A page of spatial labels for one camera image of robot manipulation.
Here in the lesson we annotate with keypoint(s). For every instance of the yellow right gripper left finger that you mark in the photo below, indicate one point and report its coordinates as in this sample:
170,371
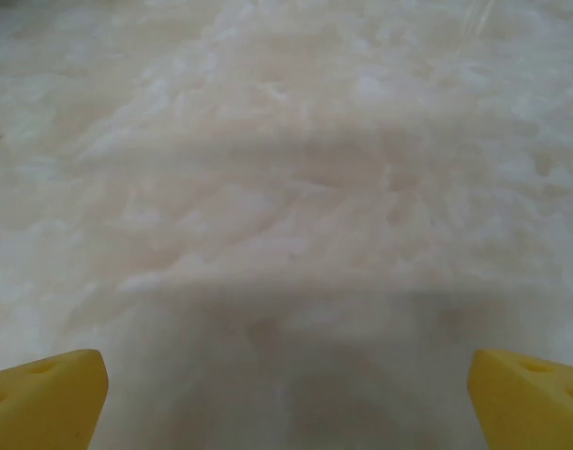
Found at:
42,403

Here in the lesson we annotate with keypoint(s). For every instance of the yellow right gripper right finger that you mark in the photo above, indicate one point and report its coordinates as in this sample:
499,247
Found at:
530,408

